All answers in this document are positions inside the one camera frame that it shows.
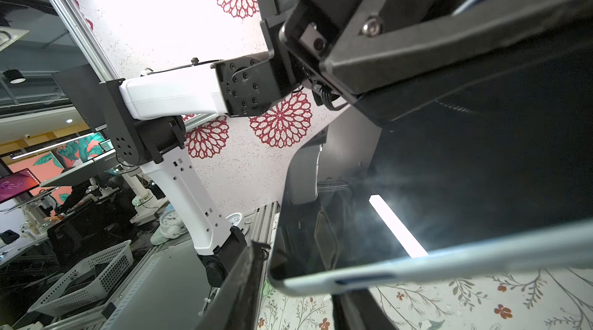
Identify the metal base rail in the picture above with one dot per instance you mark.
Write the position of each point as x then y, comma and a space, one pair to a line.
166, 290

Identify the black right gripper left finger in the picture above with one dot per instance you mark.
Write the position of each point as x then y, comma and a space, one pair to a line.
236, 305

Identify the white round clock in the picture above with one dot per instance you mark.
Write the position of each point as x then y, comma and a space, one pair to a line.
170, 227

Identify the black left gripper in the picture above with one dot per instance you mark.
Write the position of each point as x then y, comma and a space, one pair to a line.
300, 36

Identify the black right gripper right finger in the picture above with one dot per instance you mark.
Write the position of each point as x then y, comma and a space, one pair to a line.
359, 310

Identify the black phone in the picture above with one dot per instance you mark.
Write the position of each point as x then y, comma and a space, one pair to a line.
496, 176

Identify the white plastic basket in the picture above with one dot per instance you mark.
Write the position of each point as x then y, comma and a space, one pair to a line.
90, 280

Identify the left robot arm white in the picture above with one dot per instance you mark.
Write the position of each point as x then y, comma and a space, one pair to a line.
144, 119

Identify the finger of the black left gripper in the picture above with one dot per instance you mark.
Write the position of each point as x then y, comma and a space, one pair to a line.
387, 41

